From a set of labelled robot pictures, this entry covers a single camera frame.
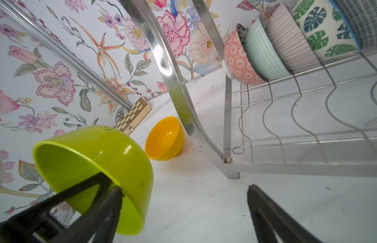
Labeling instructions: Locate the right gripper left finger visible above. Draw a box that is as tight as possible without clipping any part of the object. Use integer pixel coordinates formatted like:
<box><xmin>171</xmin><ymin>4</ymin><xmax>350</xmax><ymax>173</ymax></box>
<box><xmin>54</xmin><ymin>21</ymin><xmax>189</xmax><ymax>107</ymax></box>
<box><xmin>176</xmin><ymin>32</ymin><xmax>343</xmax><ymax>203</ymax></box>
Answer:
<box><xmin>50</xmin><ymin>186</ymin><xmax>123</xmax><ymax>243</ymax></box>

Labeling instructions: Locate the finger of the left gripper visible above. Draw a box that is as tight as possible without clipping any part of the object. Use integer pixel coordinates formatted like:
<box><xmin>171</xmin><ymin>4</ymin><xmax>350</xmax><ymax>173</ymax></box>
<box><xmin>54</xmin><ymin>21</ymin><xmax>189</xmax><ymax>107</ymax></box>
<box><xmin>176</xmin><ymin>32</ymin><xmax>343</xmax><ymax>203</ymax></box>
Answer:
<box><xmin>6</xmin><ymin>172</ymin><xmax>112</xmax><ymax>231</ymax></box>

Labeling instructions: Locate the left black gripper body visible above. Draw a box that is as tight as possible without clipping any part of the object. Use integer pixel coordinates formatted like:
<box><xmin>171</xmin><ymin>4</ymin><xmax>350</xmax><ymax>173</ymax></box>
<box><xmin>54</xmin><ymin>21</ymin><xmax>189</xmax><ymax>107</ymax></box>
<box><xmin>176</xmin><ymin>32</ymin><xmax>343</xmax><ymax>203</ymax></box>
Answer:
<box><xmin>0</xmin><ymin>215</ymin><xmax>49</xmax><ymax>243</ymax></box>

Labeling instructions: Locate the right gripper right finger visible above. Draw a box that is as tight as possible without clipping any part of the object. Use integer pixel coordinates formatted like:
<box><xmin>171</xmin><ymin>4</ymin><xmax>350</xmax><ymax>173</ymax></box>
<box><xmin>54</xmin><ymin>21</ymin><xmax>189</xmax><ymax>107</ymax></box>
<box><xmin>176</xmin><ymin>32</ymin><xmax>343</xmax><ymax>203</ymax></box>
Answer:
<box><xmin>247</xmin><ymin>184</ymin><xmax>320</xmax><ymax>243</ymax></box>

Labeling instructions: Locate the lime green plastic bowl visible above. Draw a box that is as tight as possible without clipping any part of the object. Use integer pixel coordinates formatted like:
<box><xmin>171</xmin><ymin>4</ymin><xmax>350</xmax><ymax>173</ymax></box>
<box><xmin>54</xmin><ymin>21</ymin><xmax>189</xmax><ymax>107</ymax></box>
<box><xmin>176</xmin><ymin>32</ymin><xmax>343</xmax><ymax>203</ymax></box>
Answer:
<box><xmin>33</xmin><ymin>126</ymin><xmax>154</xmax><ymax>236</ymax></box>

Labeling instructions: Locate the orange yellow plastic bowl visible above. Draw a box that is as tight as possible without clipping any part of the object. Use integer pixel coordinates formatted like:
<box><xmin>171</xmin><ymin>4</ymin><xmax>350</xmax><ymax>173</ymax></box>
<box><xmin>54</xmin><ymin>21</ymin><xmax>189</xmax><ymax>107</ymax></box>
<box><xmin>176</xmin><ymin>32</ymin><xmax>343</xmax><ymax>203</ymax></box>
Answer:
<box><xmin>145</xmin><ymin>116</ymin><xmax>184</xmax><ymax>162</ymax></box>

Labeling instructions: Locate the two-tier steel dish rack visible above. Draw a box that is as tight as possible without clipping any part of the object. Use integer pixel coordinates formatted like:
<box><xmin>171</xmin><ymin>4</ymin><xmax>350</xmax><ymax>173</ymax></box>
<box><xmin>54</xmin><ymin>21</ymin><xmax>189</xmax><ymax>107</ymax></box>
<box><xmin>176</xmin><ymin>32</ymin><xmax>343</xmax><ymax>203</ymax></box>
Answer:
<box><xmin>121</xmin><ymin>1</ymin><xmax>377</xmax><ymax>179</ymax></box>

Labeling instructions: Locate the pale green ceramic bowl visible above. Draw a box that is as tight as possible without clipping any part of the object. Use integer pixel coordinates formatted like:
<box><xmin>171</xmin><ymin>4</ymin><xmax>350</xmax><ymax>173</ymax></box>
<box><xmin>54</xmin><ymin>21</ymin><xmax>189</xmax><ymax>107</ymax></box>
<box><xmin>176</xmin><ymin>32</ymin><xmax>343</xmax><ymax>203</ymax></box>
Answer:
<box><xmin>244</xmin><ymin>18</ymin><xmax>290</xmax><ymax>80</ymax></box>

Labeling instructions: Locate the pink striped ceramic bowl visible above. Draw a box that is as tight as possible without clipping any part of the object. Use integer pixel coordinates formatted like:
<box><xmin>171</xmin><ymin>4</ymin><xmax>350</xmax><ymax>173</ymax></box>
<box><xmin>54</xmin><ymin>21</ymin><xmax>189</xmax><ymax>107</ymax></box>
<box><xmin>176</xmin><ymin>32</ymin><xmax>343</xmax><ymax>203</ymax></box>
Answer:
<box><xmin>265</xmin><ymin>3</ymin><xmax>321</xmax><ymax>74</ymax></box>

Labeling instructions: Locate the green leaf pattern bowl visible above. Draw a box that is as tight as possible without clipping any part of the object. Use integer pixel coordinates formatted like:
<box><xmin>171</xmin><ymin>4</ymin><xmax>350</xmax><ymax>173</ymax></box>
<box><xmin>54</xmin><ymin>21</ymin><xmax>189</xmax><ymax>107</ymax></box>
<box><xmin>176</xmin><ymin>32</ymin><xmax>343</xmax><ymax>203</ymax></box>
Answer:
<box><xmin>291</xmin><ymin>0</ymin><xmax>360</xmax><ymax>62</ymax></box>

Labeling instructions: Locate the dark blue floral bowl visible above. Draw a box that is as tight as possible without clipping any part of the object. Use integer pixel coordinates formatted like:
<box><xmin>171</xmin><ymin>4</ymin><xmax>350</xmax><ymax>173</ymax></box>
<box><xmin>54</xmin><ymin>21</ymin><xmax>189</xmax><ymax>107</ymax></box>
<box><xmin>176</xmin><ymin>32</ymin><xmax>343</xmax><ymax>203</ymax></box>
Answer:
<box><xmin>333</xmin><ymin>0</ymin><xmax>377</xmax><ymax>49</ymax></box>

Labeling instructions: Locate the wooden chess board box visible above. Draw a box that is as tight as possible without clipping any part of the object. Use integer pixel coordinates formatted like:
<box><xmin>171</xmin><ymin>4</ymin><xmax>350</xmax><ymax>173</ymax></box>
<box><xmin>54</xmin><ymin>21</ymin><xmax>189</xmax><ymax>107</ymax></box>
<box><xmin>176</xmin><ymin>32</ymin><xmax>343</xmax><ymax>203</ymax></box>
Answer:
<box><xmin>114</xmin><ymin>98</ymin><xmax>152</xmax><ymax>135</ymax></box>

